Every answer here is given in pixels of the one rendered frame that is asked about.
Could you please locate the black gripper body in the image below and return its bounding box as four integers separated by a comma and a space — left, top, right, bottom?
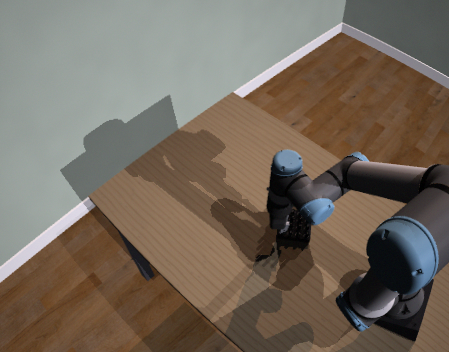
266, 187, 295, 229

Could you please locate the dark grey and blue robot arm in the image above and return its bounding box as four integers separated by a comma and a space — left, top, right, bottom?
269, 150, 449, 332

